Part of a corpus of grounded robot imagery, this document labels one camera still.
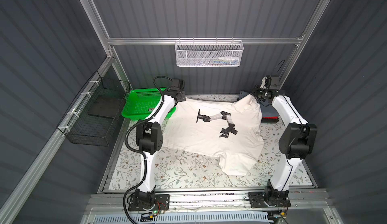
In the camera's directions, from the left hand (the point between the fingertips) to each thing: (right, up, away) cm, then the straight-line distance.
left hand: (178, 95), depth 98 cm
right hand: (+48, +2, -5) cm, 48 cm away
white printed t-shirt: (+35, -24, +1) cm, 43 cm away
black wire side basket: (-38, -14, -25) cm, 48 cm away
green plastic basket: (-31, -6, +17) cm, 36 cm away
